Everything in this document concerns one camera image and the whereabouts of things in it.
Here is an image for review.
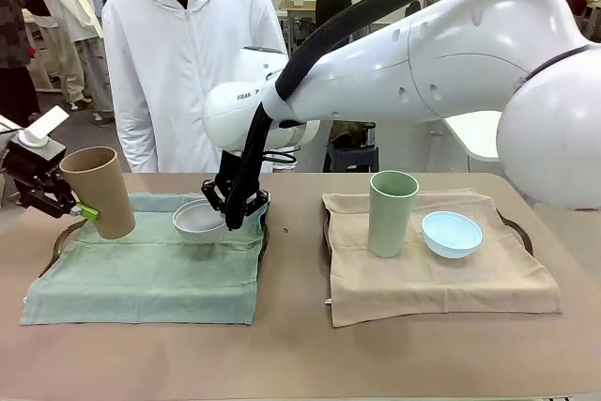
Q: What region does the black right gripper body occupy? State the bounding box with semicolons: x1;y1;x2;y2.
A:
217;150;245;187

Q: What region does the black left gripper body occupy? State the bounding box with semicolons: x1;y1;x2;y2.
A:
4;140;67;186

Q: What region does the white bowl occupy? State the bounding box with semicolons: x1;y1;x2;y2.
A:
172;200;226;246

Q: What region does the beige plastic cup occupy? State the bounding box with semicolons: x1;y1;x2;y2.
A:
59;146;137;240

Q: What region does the light green plastic cup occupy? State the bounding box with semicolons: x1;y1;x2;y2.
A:
367;170;420;259

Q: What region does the light blue bowl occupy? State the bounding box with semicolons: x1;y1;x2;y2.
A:
421;211;484;260

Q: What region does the person's right forearm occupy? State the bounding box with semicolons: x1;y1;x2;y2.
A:
112;85;159;173

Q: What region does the mint green cloth mat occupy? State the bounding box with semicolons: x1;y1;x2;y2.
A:
19;192;267;327

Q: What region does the beige cloth mat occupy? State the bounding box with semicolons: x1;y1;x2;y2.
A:
321;188;563;329

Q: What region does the dark grey stool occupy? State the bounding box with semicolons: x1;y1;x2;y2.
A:
322;145;379;175

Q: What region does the dark green bag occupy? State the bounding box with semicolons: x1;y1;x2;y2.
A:
328;119;377;148

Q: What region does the person in white jacket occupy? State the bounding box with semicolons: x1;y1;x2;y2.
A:
101;0;288;175

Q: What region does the grey work table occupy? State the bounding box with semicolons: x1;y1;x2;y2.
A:
279;0;316;69

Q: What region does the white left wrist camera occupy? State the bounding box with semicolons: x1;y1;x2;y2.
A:
18;106;70;148

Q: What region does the dark brown tray with handles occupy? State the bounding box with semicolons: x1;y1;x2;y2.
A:
39;203;271;276
322;206;535;256

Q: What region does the black right arm hose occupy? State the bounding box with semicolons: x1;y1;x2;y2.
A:
223;0;601;233

